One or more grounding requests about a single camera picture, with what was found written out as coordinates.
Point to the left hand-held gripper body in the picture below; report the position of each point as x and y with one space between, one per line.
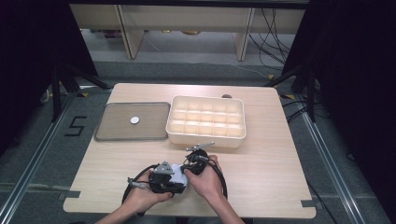
162 180

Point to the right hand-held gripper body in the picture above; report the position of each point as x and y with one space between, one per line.
196 161

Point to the person's right hand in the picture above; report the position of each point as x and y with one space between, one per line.
205 182

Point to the person's left hand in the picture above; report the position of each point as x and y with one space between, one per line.
144 196

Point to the cream divided storage box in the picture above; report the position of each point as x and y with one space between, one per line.
206 120

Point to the brown round table cap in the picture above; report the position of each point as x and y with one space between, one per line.
226 96

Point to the yellow round object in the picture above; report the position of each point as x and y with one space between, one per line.
190 32

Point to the black metal stand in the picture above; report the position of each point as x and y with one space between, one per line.
309 93
56 93

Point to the beige wooden desk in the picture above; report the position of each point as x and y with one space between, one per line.
186 15

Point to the black curtain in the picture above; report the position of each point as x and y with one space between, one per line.
31 62
358 77

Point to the aluminium floor rail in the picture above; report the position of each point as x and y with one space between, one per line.
37 155
327 161

